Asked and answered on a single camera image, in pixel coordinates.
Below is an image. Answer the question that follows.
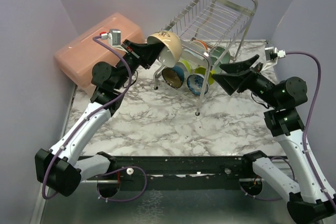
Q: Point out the yellow-green bottom bowl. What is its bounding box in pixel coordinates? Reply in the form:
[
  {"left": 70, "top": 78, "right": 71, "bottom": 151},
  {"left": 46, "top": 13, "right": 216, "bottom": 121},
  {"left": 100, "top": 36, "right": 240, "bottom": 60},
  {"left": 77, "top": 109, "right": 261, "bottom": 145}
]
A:
[{"left": 194, "top": 66, "right": 217, "bottom": 86}]

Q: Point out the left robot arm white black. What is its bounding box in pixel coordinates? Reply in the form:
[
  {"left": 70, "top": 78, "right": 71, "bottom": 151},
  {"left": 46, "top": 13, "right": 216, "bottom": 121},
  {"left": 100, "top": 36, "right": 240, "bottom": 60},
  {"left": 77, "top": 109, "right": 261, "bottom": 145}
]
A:
[{"left": 35, "top": 36, "right": 164, "bottom": 199}]

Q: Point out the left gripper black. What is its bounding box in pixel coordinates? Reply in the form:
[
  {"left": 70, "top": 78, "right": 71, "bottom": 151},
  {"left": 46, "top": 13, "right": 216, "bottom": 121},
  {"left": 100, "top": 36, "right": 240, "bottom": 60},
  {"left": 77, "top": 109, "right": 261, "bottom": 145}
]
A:
[{"left": 113, "top": 39, "right": 164, "bottom": 90}]

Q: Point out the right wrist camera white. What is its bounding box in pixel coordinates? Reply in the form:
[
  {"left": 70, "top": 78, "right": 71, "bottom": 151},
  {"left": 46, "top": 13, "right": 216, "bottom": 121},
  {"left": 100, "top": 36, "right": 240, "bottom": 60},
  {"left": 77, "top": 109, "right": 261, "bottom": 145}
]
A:
[{"left": 261, "top": 47, "right": 286, "bottom": 71}]

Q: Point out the stainless steel dish rack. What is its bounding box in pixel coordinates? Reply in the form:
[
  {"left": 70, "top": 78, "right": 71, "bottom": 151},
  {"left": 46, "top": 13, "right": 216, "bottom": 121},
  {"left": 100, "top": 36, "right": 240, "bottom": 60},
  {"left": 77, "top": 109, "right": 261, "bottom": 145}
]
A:
[{"left": 153, "top": 0, "right": 258, "bottom": 115}]

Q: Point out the lime green white bowl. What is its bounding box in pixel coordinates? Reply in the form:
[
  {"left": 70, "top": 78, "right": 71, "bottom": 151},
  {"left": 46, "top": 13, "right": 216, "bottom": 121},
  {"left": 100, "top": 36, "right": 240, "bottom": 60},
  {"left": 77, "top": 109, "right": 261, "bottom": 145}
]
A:
[{"left": 178, "top": 60, "right": 192, "bottom": 74}]

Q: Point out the plain white bowl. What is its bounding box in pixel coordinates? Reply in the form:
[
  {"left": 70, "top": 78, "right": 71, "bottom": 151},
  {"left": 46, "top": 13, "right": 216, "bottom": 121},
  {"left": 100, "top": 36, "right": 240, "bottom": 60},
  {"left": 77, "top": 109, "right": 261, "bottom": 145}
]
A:
[{"left": 147, "top": 30, "right": 182, "bottom": 68}]

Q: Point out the white orange bowl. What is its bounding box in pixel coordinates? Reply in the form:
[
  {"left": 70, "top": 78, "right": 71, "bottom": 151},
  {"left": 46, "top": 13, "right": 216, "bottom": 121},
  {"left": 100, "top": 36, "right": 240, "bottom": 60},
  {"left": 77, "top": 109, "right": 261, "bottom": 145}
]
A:
[{"left": 191, "top": 39, "right": 208, "bottom": 52}]

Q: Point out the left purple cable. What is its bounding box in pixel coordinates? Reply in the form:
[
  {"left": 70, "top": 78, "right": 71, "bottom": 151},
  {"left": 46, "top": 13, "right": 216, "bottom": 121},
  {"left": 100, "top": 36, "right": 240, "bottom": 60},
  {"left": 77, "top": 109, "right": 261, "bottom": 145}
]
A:
[{"left": 41, "top": 35, "right": 148, "bottom": 203}]

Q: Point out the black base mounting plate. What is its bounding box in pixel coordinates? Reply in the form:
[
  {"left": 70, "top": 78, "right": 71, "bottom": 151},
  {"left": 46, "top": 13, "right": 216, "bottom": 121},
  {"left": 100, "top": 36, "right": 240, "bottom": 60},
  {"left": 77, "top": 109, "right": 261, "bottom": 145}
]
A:
[{"left": 52, "top": 140, "right": 305, "bottom": 192}]

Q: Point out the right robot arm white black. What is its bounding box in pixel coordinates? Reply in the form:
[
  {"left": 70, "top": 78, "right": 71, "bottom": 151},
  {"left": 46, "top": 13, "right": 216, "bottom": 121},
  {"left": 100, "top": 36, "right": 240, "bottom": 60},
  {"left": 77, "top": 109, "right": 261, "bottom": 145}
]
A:
[{"left": 212, "top": 55, "right": 335, "bottom": 223}]

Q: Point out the blue white patterned bowl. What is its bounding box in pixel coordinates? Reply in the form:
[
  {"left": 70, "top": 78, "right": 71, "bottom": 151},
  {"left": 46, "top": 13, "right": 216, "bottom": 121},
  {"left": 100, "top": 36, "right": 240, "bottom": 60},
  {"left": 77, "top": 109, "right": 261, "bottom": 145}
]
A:
[{"left": 187, "top": 73, "right": 204, "bottom": 96}]

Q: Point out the pink plastic storage box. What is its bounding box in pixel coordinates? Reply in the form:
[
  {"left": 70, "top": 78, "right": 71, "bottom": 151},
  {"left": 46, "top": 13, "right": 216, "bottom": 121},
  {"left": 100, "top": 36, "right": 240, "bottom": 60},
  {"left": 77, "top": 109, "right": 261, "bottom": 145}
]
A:
[{"left": 54, "top": 13, "right": 144, "bottom": 96}]

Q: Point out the dark teal beige bowl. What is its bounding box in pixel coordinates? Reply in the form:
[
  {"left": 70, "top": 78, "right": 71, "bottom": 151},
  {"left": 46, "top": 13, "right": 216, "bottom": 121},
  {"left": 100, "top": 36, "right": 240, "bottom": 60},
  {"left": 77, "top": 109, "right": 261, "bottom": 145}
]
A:
[{"left": 162, "top": 67, "right": 185, "bottom": 89}]

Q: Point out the mint green brown-rimmed bowl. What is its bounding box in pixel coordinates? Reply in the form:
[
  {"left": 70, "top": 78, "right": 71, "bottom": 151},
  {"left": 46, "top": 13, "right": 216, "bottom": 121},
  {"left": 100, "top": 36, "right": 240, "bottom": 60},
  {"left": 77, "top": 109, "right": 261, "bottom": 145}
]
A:
[{"left": 210, "top": 46, "right": 230, "bottom": 63}]

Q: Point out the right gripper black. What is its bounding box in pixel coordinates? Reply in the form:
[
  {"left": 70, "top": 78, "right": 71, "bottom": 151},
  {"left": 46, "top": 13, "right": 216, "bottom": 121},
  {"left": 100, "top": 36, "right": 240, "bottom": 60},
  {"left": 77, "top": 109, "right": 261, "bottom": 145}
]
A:
[{"left": 213, "top": 54, "right": 281, "bottom": 108}]

